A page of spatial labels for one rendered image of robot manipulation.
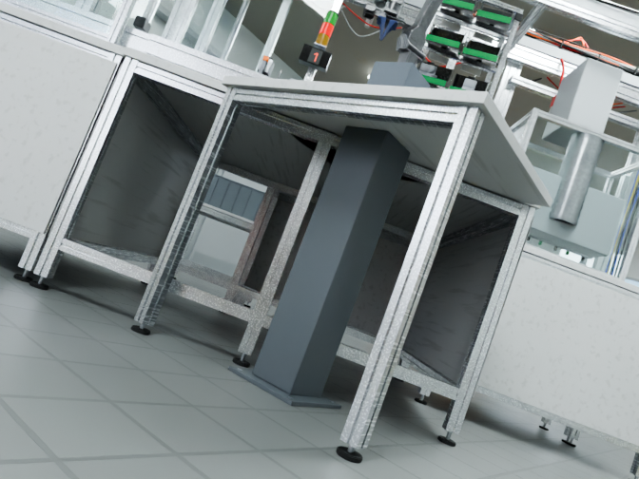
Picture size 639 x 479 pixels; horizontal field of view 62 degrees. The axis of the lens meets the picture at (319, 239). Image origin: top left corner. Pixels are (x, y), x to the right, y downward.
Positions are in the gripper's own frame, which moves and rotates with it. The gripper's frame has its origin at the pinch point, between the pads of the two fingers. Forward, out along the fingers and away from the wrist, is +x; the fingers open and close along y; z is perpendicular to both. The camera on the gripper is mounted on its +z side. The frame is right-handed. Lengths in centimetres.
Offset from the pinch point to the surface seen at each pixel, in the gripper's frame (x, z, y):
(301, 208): 70, -5, 4
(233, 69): 32, 2, 45
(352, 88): 41, -45, 0
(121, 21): 30, -2, 87
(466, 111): 44, -63, -27
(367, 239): 74, -20, -19
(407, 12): -79, 122, -3
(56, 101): 65, -4, 95
